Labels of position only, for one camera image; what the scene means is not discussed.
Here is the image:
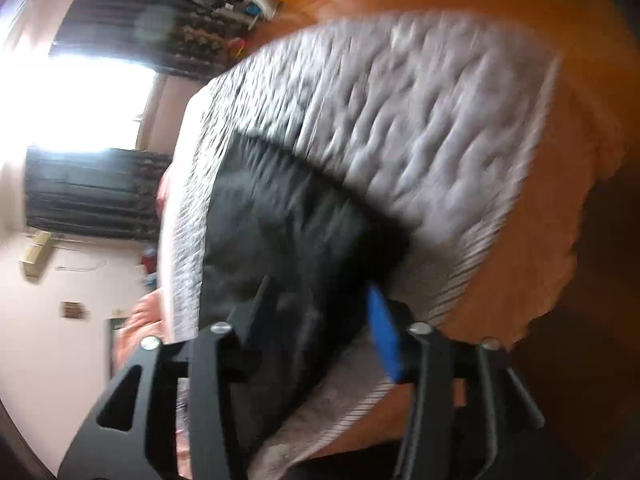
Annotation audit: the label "red cloth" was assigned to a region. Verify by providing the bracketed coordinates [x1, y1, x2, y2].
[140, 247, 161, 286]

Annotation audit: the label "dark curtain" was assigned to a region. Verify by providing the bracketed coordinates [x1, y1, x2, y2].
[52, 0, 241, 81]
[25, 145, 173, 241]

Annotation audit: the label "yellow wall box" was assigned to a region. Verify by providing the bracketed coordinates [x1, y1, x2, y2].
[20, 230, 53, 278]

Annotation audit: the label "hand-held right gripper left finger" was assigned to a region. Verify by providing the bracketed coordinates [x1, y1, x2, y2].
[57, 276, 273, 480]

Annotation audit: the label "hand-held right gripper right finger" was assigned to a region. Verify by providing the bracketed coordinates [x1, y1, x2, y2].
[366, 284, 547, 480]

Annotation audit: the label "bright window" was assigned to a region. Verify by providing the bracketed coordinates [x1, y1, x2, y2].
[0, 55, 157, 161]

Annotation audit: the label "grey quilted leaf-print bedspread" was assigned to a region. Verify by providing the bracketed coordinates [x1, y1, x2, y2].
[157, 10, 561, 480]

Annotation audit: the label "black pants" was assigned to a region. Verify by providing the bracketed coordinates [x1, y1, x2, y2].
[197, 129, 416, 453]

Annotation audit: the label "orange bed sheet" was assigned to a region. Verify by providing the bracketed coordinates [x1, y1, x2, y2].
[345, 0, 626, 461]

